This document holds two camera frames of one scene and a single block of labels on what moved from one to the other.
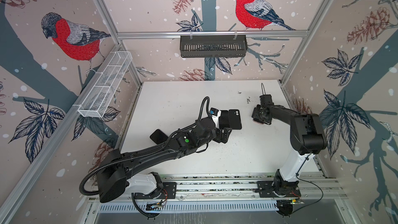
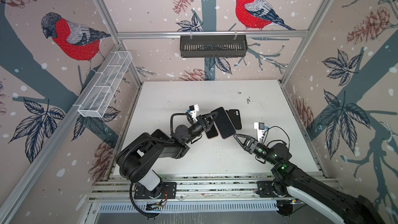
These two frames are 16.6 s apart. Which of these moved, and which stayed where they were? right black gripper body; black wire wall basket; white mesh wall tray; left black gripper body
Moved: left black gripper body; right black gripper body
Stayed: black wire wall basket; white mesh wall tray
